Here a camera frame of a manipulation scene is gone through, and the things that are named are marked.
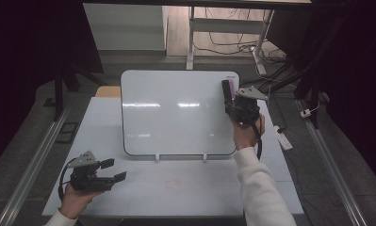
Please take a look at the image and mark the white-legged desk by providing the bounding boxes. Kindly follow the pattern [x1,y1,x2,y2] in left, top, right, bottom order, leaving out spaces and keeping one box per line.
[81,0,312,76]

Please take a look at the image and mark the black floor cable bundle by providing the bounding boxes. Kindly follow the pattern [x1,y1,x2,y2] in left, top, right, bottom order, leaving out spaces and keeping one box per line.
[193,8,287,65]

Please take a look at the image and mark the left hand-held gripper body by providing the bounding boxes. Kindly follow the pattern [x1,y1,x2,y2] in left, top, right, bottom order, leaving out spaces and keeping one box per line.
[67,151,116,193]

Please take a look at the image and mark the hand-held gripper black cable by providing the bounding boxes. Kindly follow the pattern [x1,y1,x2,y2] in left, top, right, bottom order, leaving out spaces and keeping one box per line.
[57,157,78,202]
[251,121,264,161]

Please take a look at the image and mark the black floor socket plate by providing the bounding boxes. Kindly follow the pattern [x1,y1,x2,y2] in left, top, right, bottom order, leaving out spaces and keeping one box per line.
[56,121,80,145]

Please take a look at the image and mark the dark curtain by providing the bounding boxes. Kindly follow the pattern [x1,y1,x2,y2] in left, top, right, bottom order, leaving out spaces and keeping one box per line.
[267,0,376,189]
[0,0,105,172]

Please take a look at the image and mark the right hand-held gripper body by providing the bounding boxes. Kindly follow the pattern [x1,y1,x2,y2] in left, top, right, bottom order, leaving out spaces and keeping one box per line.
[225,86,270,127]

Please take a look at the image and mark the right hand-held gripper black cable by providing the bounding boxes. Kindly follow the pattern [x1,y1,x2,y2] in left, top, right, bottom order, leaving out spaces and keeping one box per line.
[251,121,264,161]

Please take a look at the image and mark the white whiteboard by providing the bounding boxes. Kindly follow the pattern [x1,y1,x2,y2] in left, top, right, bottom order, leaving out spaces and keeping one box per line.
[120,69,241,157]

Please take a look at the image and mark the person's left hand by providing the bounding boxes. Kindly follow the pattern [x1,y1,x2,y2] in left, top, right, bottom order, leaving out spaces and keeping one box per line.
[58,182,104,220]

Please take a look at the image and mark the person's right hand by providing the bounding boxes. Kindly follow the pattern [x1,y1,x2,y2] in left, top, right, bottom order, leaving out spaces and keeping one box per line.
[232,112,267,152]

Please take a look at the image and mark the purple and black whiteboard eraser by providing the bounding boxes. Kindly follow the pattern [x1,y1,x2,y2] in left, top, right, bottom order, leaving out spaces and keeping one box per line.
[221,78,237,102]

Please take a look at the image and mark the wooden table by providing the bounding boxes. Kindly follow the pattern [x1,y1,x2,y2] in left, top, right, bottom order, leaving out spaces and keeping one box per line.
[94,86,122,98]

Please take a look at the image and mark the aluminium rail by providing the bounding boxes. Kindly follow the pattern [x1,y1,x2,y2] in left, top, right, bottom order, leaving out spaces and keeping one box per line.
[297,99,368,226]
[0,106,71,226]

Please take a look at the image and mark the left hand-held gripper black cable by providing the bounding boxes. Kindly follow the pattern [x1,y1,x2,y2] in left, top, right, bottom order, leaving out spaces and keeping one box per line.
[57,157,78,202]

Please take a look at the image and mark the white cabinet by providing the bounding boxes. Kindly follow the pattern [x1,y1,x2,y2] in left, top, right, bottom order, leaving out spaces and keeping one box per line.
[83,3,169,52]

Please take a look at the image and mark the black stand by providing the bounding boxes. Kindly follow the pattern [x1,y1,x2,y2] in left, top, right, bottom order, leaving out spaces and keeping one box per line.
[257,12,350,130]
[52,60,108,121]

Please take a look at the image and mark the white power strip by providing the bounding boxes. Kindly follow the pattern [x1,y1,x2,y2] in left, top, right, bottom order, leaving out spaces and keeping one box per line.
[273,125,294,151]

